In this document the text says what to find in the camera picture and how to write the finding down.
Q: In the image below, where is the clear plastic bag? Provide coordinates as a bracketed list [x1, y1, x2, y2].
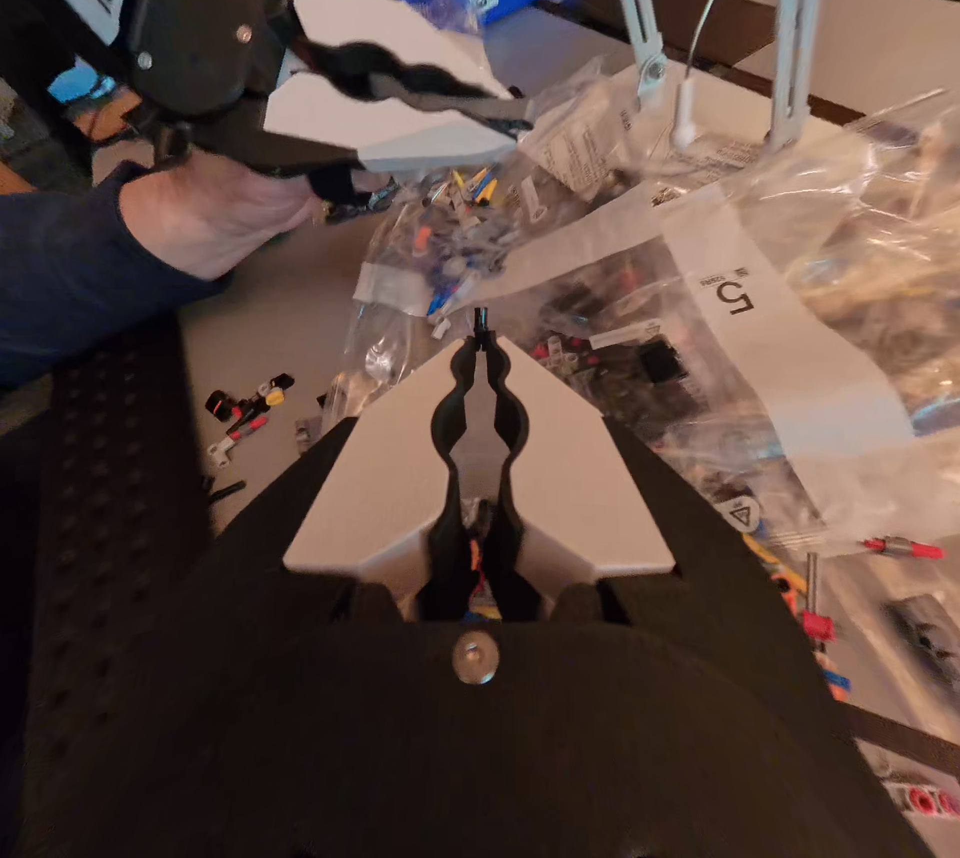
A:
[517, 59, 759, 207]

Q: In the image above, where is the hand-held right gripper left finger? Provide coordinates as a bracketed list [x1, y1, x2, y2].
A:
[283, 337, 481, 623]

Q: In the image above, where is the pile of clear lego bags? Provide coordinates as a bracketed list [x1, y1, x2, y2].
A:
[341, 48, 960, 858]

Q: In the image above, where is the black perforated pad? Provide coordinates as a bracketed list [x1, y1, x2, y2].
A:
[0, 318, 219, 858]

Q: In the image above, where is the person's left forearm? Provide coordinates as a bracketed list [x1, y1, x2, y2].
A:
[0, 161, 234, 387]

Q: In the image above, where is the small clear bag of pins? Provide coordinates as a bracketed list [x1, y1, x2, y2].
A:
[457, 498, 504, 621]

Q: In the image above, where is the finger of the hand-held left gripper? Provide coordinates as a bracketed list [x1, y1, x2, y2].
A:
[261, 71, 535, 174]
[291, 0, 517, 100]

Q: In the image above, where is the large clear bag white label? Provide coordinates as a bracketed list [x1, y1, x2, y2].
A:
[517, 183, 924, 559]

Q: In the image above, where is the person's left hand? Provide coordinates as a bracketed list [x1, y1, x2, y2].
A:
[120, 149, 393, 282]

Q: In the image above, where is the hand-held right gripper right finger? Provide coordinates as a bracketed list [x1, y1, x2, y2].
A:
[483, 335, 676, 624]

